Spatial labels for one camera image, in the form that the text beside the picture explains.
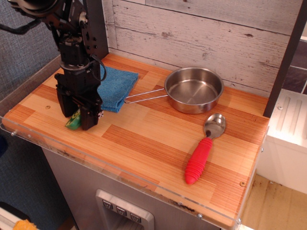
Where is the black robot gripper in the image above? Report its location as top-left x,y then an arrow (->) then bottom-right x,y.
55,40 -> 104,130

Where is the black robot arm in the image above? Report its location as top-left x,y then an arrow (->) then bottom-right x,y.
9,0 -> 106,130

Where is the stainless steel pan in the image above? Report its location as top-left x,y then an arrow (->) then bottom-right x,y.
124,67 -> 224,115

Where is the blue folded cloth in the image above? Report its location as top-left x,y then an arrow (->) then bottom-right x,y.
97,67 -> 139,113

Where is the silver toy fridge cabinet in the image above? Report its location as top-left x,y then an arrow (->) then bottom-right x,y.
43,149 -> 240,230

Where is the yellow object at corner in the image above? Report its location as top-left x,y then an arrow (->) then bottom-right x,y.
12,220 -> 37,230

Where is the clear acrylic edge guard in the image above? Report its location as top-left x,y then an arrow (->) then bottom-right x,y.
2,114 -> 257,230

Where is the white toy sink unit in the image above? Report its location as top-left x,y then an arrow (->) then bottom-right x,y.
256,90 -> 307,193

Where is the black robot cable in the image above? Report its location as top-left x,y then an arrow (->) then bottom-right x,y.
0,19 -> 41,35

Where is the red handled metal spoon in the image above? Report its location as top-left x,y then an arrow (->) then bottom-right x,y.
184,113 -> 226,184

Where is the dark right vertical post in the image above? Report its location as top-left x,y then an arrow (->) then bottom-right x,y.
263,0 -> 307,118

